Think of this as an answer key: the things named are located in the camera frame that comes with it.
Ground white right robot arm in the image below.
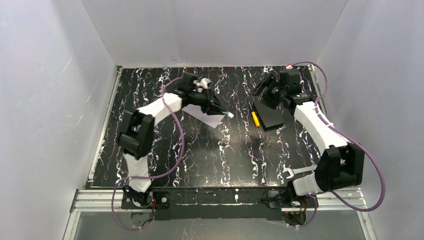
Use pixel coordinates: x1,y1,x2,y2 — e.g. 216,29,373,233
250,67,365,200

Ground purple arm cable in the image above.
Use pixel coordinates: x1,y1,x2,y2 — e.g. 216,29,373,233
110,77,186,232
286,61,387,229

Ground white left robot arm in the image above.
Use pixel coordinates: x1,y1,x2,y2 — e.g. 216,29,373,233
116,72,234,194

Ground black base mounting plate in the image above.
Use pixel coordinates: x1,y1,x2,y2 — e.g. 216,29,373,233
121,186,316,224

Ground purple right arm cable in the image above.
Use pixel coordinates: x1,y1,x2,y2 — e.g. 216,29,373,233
286,61,387,229

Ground aluminium front rail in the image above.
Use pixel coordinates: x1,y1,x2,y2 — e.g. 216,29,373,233
71,187,368,212

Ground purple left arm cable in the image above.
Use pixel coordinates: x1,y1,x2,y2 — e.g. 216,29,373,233
110,77,186,232

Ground black flat box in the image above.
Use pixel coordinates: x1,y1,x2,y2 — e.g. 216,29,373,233
252,100,285,132

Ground green white glue stick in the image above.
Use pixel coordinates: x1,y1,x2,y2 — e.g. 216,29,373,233
225,111,234,119

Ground silver open-end wrench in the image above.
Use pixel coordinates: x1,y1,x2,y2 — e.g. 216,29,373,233
282,165,317,180

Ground yellow handled screwdriver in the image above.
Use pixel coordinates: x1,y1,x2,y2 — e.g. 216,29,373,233
249,104,260,128

